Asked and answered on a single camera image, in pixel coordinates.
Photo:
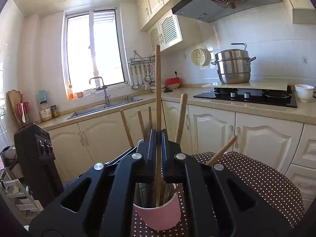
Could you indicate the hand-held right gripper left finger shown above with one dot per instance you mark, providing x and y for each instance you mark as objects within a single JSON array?
[{"x": 123, "y": 190}]

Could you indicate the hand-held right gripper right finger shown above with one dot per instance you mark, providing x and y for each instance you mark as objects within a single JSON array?
[{"x": 202, "y": 197}]

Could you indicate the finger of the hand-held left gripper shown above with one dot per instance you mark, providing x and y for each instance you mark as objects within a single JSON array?
[{"x": 123, "y": 155}]

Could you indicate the bundle of wooden chopsticks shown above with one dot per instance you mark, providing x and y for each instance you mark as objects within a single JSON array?
[{"x": 182, "y": 118}]

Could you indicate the slender wooden chopstick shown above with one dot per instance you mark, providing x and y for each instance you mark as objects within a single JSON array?
[{"x": 158, "y": 91}]

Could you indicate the brown polka dot tablecloth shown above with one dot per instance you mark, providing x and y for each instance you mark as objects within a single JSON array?
[{"x": 246, "y": 177}]

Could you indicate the stainless steel sink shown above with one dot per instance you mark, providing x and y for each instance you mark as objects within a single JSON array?
[{"x": 98, "y": 108}]

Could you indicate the metal faucet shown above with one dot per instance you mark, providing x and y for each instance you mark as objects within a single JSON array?
[{"x": 106, "y": 96}]

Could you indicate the metal ladle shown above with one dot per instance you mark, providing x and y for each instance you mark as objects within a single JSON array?
[
  {"x": 134, "y": 86},
  {"x": 143, "y": 86}
]

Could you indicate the small pink cup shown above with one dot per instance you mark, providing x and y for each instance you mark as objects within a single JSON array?
[{"x": 79, "y": 94}]

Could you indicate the small metal strainer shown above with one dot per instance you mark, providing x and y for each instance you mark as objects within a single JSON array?
[{"x": 147, "y": 77}]

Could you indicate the orange bottle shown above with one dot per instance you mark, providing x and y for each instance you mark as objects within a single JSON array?
[{"x": 70, "y": 93}]

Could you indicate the metal spatula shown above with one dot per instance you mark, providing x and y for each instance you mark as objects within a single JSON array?
[{"x": 151, "y": 79}]

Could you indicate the small dark packet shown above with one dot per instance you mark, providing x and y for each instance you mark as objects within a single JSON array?
[{"x": 54, "y": 111}]

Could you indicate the cream lower kitchen cabinets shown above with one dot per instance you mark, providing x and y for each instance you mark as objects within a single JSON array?
[{"x": 261, "y": 138}]

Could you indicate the glass jar with label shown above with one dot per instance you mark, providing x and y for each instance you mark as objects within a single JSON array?
[{"x": 46, "y": 113}]

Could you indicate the red container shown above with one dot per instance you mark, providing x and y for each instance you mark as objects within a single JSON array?
[{"x": 172, "y": 81}]

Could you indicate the teal card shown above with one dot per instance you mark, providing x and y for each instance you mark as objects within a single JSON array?
[{"x": 42, "y": 95}]

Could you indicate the white storage rack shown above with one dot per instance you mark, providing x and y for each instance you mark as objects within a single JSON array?
[{"x": 17, "y": 195}]

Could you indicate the black glass cooktop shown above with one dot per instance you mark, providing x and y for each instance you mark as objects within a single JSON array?
[{"x": 246, "y": 100}]

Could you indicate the white plastic spoon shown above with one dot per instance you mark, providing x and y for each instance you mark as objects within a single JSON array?
[{"x": 23, "y": 114}]

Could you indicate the beige kitchen countertop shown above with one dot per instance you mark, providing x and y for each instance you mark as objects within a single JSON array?
[{"x": 271, "y": 114}]

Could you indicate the kitchen window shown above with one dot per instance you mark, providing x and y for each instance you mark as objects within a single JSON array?
[{"x": 93, "y": 51}]

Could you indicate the black silver rice cooker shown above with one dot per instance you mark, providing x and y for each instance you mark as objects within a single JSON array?
[{"x": 8, "y": 155}]

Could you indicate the wooden cutting board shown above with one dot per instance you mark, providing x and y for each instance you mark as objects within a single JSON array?
[{"x": 13, "y": 103}]

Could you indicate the cream plastic colander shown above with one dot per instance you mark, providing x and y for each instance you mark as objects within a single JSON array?
[{"x": 198, "y": 57}]

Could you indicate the stainless steel steamer pot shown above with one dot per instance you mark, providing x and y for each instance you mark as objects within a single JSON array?
[{"x": 233, "y": 69}]

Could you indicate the small lattice door cabinet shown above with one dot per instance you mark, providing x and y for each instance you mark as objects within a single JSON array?
[{"x": 167, "y": 29}]

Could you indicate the white bowl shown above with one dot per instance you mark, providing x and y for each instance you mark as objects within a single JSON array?
[{"x": 304, "y": 93}]

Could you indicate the metal wall utensil rack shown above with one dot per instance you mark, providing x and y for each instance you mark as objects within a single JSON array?
[{"x": 142, "y": 60}]

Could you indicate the wall outlet with plug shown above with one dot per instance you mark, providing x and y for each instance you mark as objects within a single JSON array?
[{"x": 177, "y": 73}]

